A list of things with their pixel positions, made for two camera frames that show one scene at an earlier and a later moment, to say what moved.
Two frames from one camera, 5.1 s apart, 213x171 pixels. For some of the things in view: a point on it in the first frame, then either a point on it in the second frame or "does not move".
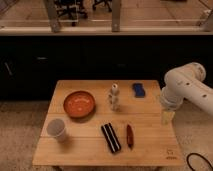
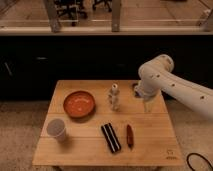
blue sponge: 138,90 does not move
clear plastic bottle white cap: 114,98 does not move
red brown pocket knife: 129,137 does not move
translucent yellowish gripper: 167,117 → 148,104
